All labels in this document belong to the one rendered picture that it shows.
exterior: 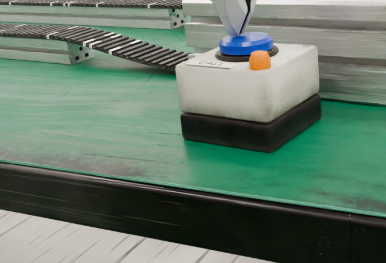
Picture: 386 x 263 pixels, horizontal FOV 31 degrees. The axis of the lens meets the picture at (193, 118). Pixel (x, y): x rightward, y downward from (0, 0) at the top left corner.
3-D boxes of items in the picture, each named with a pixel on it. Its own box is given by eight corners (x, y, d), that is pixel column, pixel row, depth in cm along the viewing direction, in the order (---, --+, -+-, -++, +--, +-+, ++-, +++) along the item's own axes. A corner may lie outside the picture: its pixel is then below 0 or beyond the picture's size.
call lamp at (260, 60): (245, 69, 47) (243, 52, 47) (257, 64, 48) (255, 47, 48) (263, 70, 46) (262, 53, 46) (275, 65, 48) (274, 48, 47)
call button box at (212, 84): (181, 139, 53) (172, 60, 51) (248, 101, 60) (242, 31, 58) (271, 154, 48) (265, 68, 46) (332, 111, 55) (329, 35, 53)
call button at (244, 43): (210, 66, 51) (208, 41, 51) (239, 53, 54) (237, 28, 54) (256, 70, 49) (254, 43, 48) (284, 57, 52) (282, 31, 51)
